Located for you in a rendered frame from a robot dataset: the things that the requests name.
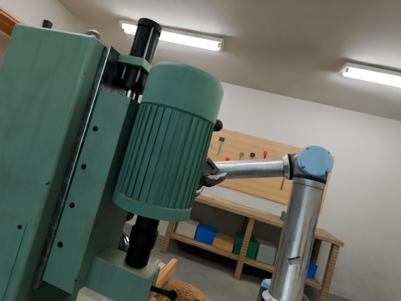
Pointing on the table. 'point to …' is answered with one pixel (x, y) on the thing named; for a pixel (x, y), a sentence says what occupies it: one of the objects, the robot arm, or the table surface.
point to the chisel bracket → (120, 277)
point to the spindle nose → (141, 241)
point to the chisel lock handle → (165, 292)
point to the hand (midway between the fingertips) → (208, 159)
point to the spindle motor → (169, 143)
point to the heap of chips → (184, 291)
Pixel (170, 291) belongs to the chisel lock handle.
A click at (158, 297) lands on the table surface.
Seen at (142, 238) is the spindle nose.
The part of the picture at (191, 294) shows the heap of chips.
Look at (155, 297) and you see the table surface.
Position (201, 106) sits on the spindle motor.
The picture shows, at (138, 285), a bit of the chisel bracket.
